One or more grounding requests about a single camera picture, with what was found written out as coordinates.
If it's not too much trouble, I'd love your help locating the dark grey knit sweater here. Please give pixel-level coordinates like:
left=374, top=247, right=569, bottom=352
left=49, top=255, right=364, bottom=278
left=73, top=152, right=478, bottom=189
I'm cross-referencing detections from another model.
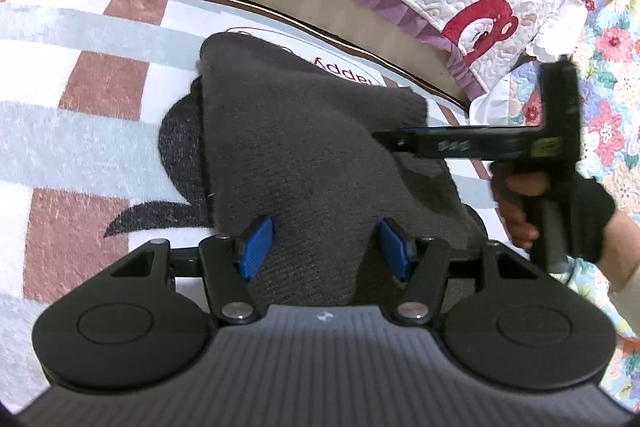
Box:
left=157, top=32, right=491, bottom=308

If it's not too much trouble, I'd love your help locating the floral print cloth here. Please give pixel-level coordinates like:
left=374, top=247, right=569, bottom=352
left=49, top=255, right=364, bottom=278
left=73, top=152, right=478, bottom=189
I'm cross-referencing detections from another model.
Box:
left=470, top=0, right=640, bottom=403

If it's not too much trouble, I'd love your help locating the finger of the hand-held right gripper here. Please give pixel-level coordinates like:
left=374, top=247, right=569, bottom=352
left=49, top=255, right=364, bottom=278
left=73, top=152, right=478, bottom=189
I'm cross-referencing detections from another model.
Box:
left=372, top=127, right=434, bottom=156

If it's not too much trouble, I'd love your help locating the person's right forearm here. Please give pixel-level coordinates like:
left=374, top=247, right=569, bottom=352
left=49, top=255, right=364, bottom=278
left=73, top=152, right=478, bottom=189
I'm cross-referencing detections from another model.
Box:
left=597, top=209, right=640, bottom=338

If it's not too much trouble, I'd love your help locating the checkered plush blanket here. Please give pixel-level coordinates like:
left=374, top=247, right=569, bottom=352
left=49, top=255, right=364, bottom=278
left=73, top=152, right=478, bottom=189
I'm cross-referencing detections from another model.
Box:
left=0, top=0, right=501, bottom=408

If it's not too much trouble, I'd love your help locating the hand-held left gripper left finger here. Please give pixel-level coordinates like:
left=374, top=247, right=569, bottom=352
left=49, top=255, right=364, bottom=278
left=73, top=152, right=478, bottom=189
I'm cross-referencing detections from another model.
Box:
left=110, top=216, right=277, bottom=326

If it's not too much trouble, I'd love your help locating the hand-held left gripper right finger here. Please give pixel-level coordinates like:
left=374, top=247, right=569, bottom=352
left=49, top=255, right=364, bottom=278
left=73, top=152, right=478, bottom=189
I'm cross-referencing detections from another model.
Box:
left=377, top=217, right=541, bottom=327

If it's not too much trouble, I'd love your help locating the person's right hand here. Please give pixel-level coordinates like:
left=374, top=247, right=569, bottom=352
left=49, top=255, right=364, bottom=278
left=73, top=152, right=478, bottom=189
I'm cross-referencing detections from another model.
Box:
left=491, top=171, right=617, bottom=264

